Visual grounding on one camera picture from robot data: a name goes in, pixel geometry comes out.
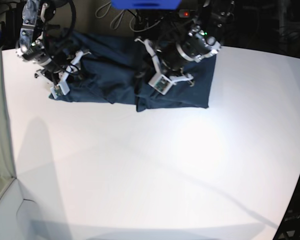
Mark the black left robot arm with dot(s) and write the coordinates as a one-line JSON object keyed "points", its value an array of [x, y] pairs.
{"points": [[200, 39]]}

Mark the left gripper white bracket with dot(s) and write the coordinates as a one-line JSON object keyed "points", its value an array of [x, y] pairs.
{"points": [[162, 81]]}

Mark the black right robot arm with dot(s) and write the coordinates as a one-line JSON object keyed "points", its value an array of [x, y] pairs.
{"points": [[58, 63]]}

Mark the blue plastic bin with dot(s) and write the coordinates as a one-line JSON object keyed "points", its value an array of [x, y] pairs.
{"points": [[146, 4]]}

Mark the dark blue t-shirt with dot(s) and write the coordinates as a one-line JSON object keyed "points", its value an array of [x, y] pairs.
{"points": [[115, 72]]}

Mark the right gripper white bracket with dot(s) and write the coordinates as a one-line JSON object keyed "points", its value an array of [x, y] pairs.
{"points": [[57, 77]]}

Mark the black power strip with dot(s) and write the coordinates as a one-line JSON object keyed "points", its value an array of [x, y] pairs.
{"points": [[187, 13]]}

